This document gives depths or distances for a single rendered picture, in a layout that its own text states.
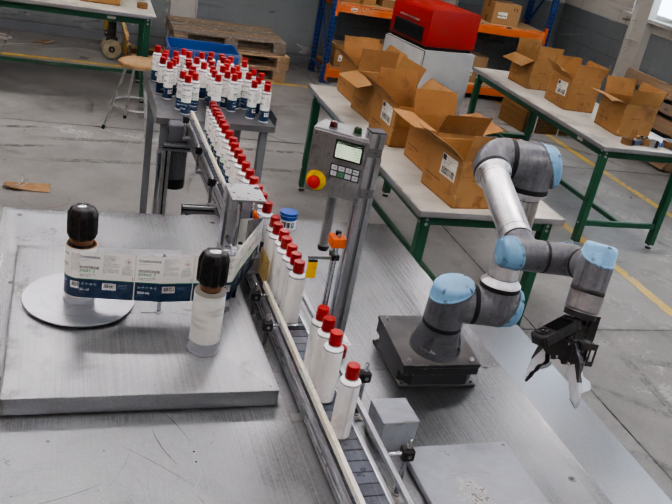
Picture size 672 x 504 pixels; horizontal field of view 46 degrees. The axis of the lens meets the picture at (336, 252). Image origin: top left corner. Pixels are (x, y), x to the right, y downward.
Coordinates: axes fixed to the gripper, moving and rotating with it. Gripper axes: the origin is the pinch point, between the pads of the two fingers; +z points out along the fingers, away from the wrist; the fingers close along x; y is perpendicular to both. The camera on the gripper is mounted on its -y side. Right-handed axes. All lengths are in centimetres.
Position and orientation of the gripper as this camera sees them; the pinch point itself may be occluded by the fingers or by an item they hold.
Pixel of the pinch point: (547, 394)
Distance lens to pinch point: 183.9
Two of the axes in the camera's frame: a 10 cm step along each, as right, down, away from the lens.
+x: -5.2, -2.5, 8.2
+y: 8.1, 1.6, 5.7
